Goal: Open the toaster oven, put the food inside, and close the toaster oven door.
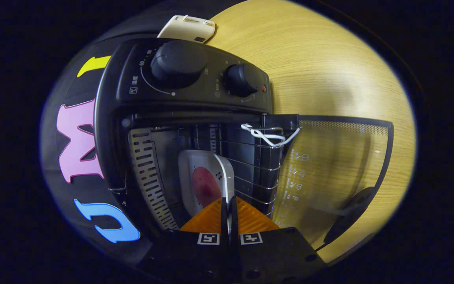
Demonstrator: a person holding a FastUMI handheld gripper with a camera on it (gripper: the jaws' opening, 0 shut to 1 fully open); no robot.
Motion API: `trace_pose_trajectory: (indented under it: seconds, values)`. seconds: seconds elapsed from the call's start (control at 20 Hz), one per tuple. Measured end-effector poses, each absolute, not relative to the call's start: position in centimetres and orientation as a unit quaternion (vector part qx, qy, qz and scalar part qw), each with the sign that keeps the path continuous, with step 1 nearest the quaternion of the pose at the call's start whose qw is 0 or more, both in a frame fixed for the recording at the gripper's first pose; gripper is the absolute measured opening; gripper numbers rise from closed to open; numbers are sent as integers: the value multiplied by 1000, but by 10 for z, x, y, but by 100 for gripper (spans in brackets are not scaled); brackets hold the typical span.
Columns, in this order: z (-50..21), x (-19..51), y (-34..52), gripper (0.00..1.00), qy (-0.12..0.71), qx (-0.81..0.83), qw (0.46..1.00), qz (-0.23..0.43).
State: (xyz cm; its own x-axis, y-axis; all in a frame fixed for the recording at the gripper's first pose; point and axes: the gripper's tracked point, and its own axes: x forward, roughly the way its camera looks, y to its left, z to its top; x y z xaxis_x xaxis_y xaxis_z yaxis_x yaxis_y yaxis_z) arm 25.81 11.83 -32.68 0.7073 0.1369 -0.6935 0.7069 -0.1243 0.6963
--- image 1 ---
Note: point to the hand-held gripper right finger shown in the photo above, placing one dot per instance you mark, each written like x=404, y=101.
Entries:
x=270, y=256

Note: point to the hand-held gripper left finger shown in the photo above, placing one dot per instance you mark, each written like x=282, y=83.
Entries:
x=195, y=260

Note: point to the pink ham slice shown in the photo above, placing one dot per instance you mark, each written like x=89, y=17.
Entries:
x=205, y=185

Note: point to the white square plate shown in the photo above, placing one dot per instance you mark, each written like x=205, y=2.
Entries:
x=189, y=165

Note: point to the black toaster oven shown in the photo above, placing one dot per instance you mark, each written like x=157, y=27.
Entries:
x=132, y=79

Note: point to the white bread toaster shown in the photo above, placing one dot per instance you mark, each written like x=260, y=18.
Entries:
x=187, y=29

